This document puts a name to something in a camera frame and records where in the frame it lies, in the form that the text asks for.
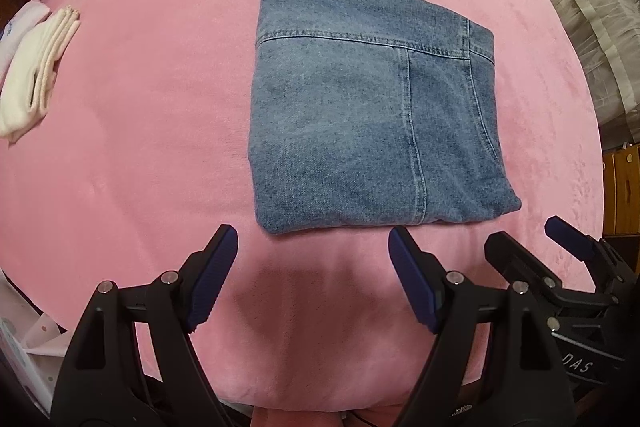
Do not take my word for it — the yellow wooden drawer cabinet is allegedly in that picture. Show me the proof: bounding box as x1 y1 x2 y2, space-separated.
600 142 640 238

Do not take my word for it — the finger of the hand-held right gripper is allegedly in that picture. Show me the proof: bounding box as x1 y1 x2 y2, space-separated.
483 231 564 304
544 215 624 289

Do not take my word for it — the white dotted cloth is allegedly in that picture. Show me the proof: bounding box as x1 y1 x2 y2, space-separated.
0 272 68 408

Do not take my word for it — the folded white garment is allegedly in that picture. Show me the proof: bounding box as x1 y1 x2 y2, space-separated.
0 7 82 144

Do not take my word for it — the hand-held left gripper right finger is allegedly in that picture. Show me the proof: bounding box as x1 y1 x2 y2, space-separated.
389 226 576 427

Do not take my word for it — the person's pink fleece clothing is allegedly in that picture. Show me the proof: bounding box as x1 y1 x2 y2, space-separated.
250 402 411 427

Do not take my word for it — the folded pale pink printed garment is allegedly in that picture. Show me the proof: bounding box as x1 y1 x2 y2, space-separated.
0 2 51 72

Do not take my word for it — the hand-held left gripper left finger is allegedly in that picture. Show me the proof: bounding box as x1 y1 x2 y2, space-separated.
50 223 239 427

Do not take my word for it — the pink plush bed blanket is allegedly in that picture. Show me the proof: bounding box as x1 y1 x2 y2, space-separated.
0 0 608 413

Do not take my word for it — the blue denim jacket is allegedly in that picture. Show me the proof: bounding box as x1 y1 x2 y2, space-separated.
247 0 522 235

